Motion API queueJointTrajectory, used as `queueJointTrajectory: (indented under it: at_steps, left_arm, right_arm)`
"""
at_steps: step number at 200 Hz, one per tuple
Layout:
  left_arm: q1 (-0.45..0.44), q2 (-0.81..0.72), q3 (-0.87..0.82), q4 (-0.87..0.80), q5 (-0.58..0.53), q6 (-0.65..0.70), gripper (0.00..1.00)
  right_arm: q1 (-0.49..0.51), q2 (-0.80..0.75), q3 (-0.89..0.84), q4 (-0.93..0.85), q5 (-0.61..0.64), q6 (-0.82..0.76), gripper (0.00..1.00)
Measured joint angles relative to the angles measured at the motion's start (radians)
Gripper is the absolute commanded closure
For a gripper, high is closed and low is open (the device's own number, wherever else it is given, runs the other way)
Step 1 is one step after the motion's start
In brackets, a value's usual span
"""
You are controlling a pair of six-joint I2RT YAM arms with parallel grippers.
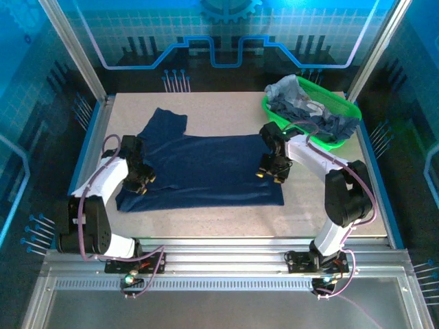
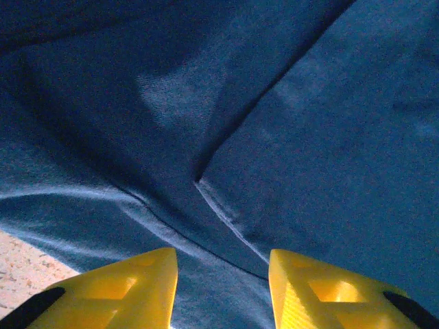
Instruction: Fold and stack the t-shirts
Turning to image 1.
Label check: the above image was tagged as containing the navy blue t-shirt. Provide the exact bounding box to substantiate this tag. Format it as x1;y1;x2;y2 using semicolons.
115;107;286;213

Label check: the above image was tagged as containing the pale white t-shirt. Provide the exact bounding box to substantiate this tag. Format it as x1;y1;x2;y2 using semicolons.
301;97;327;114

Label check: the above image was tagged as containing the light grey-blue t-shirt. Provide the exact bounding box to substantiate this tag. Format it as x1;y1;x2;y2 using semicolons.
263;74;309;103

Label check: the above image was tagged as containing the dark slate blue t-shirt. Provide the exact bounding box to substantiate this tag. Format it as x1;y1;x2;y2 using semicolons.
267;99;361;143

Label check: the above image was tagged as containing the green plastic basket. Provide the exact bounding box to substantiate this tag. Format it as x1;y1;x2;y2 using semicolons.
261;75;362;151

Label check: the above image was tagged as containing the small board with green light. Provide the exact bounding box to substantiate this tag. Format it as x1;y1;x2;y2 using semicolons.
119;269;145;299
310;273;344;301

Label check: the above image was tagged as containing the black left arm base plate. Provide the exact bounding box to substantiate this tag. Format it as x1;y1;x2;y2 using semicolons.
104;252;167;275

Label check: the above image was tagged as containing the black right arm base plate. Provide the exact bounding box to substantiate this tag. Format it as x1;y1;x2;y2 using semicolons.
286;251;350;275

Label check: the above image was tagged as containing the aluminium mounting rail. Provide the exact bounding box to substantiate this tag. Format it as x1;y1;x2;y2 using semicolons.
44;235;412;279

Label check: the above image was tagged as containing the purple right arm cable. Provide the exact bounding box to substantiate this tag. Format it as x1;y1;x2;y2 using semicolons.
289;119;381;329

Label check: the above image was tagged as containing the slotted metal cable duct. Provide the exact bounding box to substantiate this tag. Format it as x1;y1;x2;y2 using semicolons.
54;278;317;292

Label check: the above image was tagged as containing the aluminium frame post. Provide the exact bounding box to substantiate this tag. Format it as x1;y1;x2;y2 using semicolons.
345;0;413;101
37;0;111;104

